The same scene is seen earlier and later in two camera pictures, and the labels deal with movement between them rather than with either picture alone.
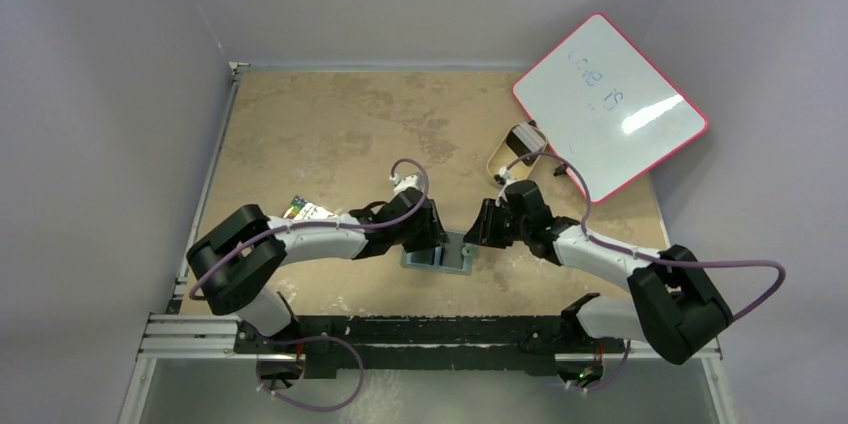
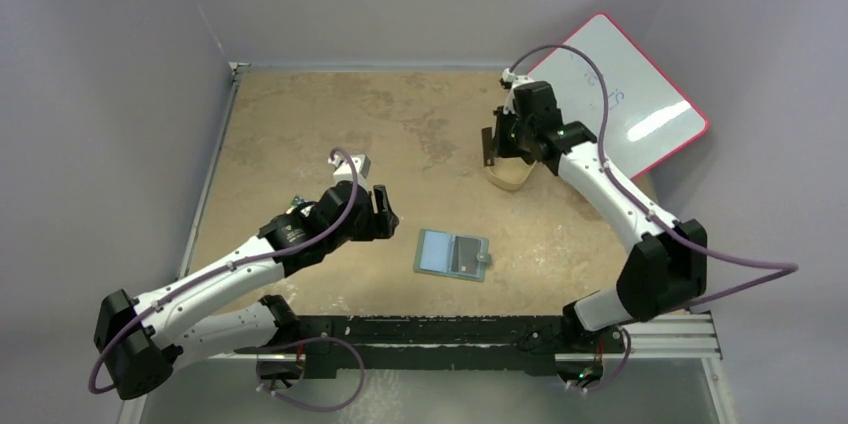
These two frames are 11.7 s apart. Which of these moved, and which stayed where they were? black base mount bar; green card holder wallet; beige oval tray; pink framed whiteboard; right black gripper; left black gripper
Moved: right black gripper; left black gripper; green card holder wallet
Stayed: beige oval tray; pink framed whiteboard; black base mount bar
